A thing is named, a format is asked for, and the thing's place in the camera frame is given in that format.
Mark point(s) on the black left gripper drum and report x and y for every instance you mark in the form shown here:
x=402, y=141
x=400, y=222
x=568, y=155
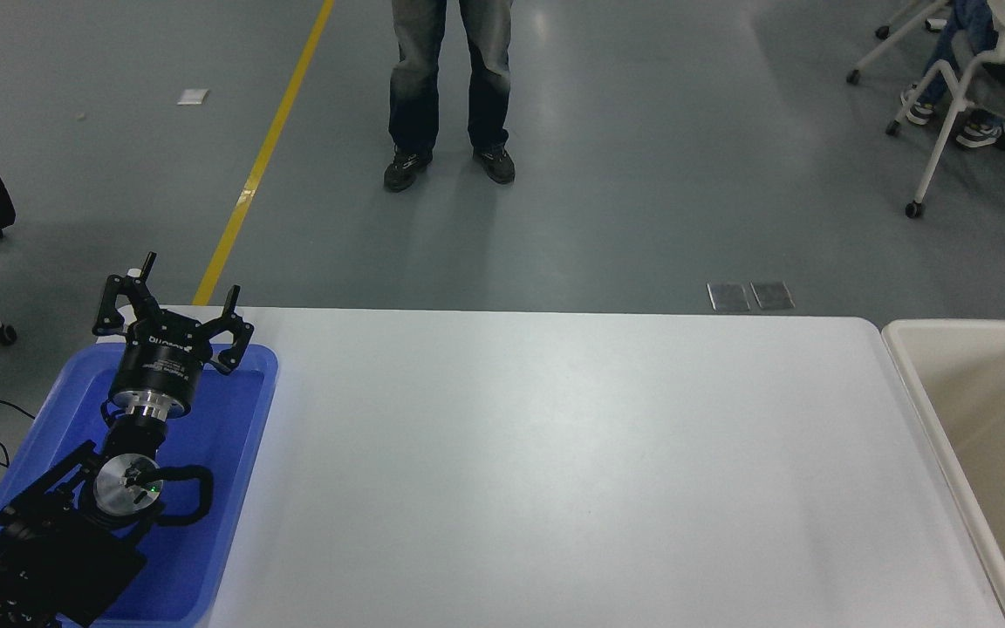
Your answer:
x=158, y=366

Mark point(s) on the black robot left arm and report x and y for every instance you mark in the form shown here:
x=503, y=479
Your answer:
x=49, y=549

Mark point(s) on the blue plastic tray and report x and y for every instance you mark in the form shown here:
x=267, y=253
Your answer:
x=223, y=453

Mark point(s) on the standing person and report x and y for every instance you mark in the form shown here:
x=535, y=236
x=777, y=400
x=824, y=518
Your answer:
x=415, y=87

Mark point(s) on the silver floor plate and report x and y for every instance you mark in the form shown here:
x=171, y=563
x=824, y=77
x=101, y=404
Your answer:
x=772, y=295
x=728, y=296

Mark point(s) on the white chair base with casters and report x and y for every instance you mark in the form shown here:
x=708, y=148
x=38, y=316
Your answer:
x=853, y=77

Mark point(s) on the large pale bin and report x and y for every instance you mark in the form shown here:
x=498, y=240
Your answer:
x=991, y=419

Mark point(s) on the seated person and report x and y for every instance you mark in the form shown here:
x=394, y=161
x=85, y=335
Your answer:
x=965, y=26

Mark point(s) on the white frame office chair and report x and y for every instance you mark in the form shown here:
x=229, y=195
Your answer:
x=991, y=100

